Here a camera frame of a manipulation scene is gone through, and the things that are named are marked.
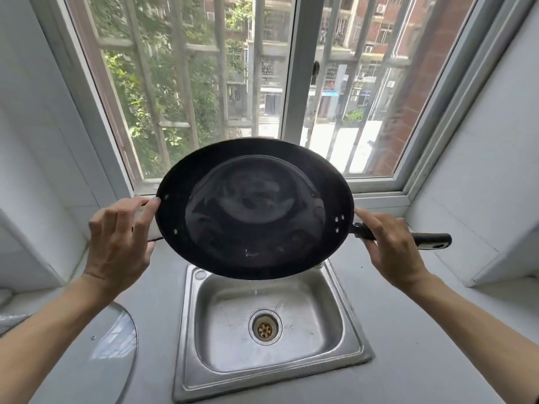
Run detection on person's right hand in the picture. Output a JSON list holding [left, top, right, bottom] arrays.
[[353, 206, 432, 295]]

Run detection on person's left hand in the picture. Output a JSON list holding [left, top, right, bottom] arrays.
[[82, 196, 162, 297]]

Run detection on black wok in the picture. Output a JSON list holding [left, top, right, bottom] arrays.
[[134, 137, 453, 281]]

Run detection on person's left forearm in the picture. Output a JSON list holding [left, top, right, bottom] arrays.
[[0, 275, 117, 404]]

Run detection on person's right forearm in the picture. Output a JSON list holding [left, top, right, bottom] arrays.
[[406, 274, 539, 404]]

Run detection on glass pot lid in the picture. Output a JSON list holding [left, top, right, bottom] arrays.
[[29, 300, 139, 404]]

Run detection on stainless steel sink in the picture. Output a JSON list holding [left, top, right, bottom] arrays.
[[171, 258, 376, 403]]

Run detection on window security bars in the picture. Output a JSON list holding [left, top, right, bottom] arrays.
[[88, 0, 418, 177]]

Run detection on white framed window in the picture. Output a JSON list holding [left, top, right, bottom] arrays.
[[29, 0, 527, 206]]

